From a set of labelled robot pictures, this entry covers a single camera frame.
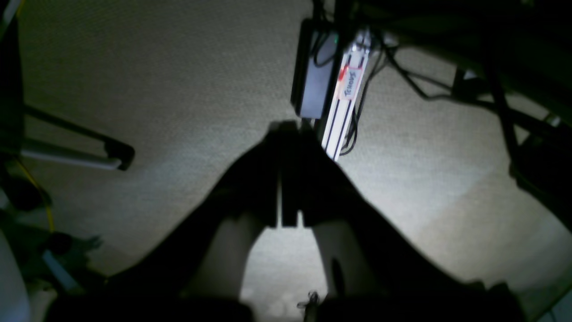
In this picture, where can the black power brick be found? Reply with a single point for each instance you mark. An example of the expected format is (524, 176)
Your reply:
(317, 47)

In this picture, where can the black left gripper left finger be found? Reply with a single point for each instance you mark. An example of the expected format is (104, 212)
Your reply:
(196, 273)

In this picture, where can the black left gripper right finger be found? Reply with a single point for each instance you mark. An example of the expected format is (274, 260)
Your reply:
(373, 272)

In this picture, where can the white aluminium extrusion rail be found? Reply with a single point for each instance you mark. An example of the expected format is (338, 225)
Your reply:
(349, 77)

